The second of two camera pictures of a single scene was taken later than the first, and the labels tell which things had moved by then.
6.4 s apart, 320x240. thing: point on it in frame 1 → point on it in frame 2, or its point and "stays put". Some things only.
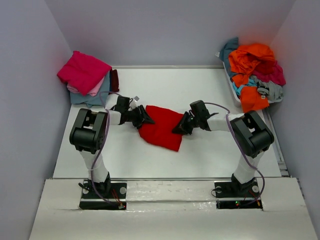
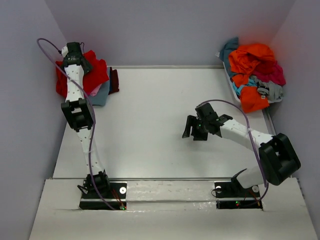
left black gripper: x=139 y=116 → x=74 y=58
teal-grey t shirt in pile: x=230 y=46 stays put
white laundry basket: x=236 y=94 stays put
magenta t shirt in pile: x=271 y=71 stays put
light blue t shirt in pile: x=237 y=88 stays put
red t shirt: x=160 y=133 → x=97 y=75
